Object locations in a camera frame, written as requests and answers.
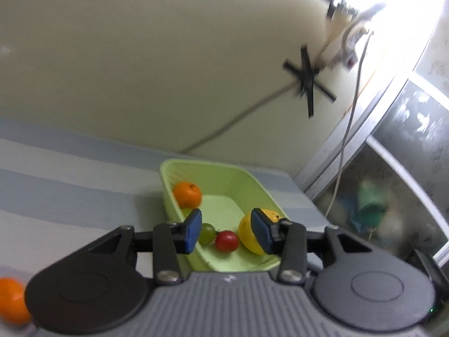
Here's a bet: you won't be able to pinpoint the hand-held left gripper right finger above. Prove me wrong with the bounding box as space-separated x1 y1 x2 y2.
251 208 377 285

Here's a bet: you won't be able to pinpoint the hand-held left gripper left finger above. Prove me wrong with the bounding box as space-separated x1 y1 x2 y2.
82 208 203 286

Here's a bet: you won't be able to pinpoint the yellow lemon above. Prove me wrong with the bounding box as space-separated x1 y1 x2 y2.
239 209 290 256

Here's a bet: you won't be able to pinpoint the green plastic basket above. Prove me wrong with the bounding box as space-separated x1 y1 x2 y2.
159 159 290 272

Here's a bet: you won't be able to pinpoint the orange with stem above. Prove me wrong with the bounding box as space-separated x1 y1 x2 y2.
0 277 31 325

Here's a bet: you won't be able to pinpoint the green grape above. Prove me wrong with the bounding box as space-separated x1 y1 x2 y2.
198 223 216 246

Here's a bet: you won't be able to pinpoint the red cherry tomato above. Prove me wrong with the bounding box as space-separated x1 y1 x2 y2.
215 230 239 252

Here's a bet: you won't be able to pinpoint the large orange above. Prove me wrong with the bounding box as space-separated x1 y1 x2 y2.
173 181 203 209

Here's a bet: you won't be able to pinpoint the green cup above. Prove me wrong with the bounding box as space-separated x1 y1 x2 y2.
356 181 386 225

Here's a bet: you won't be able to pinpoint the striped bed sheet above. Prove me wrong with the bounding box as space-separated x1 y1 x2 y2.
0 116 351 337

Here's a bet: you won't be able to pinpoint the window with patterned glass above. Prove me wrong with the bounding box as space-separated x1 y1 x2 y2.
295 7 449 271

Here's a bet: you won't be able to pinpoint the black tape cross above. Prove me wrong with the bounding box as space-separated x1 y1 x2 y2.
283 45 337 118

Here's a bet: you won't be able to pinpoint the white power strip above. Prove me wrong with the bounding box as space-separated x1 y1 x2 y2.
326 2 386 72

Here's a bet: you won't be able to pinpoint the black tape strips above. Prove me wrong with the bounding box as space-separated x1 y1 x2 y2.
326 0 346 20

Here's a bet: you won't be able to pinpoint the grey cable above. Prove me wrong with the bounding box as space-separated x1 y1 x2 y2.
184 81 299 154

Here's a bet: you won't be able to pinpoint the white cable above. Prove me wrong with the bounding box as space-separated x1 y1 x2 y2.
324 30 374 218

